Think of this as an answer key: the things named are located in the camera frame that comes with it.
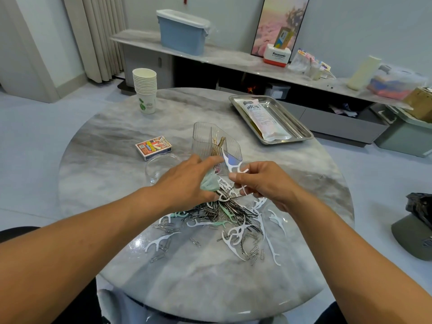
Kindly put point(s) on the person's right hand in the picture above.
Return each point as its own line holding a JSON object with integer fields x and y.
{"x": 270, "y": 182}

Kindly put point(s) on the person's left hand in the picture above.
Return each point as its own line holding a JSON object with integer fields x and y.
{"x": 182, "y": 189}

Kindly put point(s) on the translucent green plastic cup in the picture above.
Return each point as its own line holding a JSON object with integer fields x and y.
{"x": 210, "y": 180}

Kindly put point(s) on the clear round plastic bowl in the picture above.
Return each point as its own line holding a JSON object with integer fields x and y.
{"x": 158, "y": 168}

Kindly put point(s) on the colourful matchbox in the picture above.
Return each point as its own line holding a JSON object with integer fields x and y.
{"x": 153, "y": 147}

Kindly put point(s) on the clear ribbed organizer box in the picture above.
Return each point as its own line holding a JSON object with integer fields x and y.
{"x": 206, "y": 139}

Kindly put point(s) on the pile of floss picks and clips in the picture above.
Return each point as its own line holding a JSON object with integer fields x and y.
{"x": 233, "y": 226}

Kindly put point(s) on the clear printed plastic bag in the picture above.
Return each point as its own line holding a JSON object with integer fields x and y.
{"x": 264, "y": 120}

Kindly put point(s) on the metal tray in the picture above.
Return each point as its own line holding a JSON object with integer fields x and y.
{"x": 300, "y": 127}

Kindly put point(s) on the group of white paper cups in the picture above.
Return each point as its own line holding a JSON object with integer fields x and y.
{"x": 145, "y": 89}

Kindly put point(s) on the person's right forearm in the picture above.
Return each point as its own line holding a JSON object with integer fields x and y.
{"x": 368, "y": 266}

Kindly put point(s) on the person's left forearm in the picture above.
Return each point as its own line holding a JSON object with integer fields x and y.
{"x": 74, "y": 266}

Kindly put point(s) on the white box in cabinet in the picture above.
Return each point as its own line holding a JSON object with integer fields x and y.
{"x": 278, "y": 91}

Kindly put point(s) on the loose papers in cabinet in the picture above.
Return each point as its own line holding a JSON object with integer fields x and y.
{"x": 345, "y": 110}

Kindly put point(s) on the clear bag of snacks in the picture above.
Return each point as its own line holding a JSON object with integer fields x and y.
{"x": 301, "y": 61}

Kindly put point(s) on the white and red small box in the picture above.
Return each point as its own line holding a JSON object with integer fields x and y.
{"x": 277, "y": 55}

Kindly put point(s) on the colourful small packet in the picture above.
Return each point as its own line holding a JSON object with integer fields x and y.
{"x": 326, "y": 66}

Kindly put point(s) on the grey cabinet with marble top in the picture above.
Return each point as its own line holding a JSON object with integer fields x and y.
{"x": 209, "y": 54}

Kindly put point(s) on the cream paper roll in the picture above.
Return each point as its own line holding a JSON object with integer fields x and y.
{"x": 364, "y": 72}

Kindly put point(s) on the small colourful box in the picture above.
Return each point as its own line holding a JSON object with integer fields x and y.
{"x": 283, "y": 37}

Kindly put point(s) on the grey green storage bin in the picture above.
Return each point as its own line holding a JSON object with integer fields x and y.
{"x": 410, "y": 135}

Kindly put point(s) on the trash bin with black bag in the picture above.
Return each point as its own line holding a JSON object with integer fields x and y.
{"x": 415, "y": 226}

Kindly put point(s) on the blue storage box white lid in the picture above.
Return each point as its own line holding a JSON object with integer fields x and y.
{"x": 183, "y": 31}

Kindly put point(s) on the framed pink picture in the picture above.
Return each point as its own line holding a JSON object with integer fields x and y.
{"x": 272, "y": 23}

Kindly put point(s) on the clear storage box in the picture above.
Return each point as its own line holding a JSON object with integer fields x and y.
{"x": 396, "y": 81}

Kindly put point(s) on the cardboard box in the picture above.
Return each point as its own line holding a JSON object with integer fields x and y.
{"x": 420, "y": 104}

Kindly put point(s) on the beige curtain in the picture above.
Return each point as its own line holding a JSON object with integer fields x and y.
{"x": 93, "y": 33}

